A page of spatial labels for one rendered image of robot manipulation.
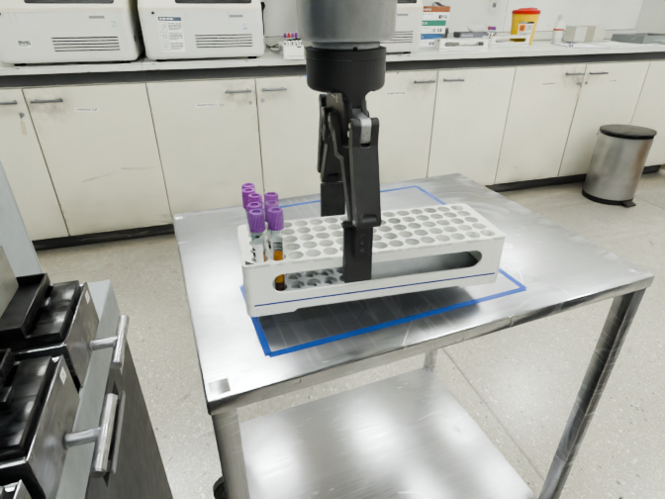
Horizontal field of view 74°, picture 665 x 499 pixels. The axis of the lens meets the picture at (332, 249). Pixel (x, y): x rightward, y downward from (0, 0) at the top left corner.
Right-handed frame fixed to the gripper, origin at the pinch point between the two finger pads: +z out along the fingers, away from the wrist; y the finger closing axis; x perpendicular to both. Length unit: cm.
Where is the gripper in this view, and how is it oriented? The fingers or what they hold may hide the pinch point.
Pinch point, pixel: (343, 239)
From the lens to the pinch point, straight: 50.8
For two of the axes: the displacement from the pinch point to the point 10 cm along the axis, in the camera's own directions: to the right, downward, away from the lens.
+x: -9.7, 1.2, -2.1
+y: -2.4, -4.7, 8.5
